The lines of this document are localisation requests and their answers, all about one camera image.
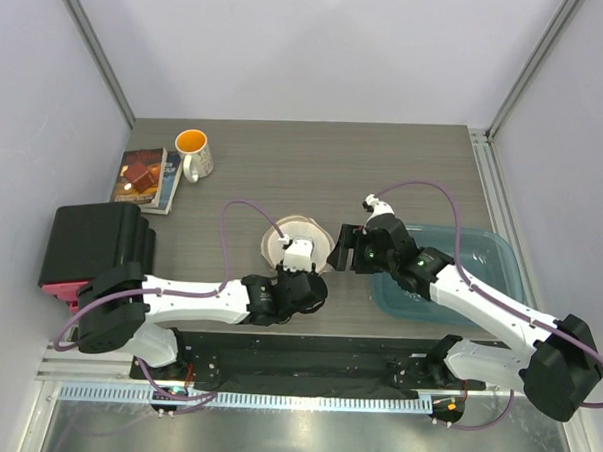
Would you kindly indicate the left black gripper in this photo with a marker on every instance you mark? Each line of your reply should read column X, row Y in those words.
column 281, row 273

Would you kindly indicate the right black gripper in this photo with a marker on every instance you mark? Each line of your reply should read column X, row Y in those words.
column 352, row 237

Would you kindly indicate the white mesh laundry bag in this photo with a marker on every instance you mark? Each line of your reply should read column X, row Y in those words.
column 298, row 226

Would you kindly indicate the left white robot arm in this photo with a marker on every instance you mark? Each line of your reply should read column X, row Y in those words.
column 123, row 309

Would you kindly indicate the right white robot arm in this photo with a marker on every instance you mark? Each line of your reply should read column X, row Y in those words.
column 553, row 362

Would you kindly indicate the blue plastic tub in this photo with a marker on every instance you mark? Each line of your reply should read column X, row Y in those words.
column 487, row 260

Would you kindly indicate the blue cover book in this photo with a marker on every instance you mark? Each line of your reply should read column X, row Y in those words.
column 170, row 182

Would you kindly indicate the white mug orange inside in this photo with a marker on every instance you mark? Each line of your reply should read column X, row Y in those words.
column 196, row 156

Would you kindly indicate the brown cover book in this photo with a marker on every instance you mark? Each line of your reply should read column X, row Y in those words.
column 140, row 177

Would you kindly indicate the black and pink box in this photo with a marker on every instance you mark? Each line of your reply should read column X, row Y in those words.
column 86, row 240

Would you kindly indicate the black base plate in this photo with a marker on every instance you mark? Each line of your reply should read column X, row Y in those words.
column 308, row 366

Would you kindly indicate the white slotted cable duct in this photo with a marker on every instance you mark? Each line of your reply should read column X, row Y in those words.
column 141, row 393

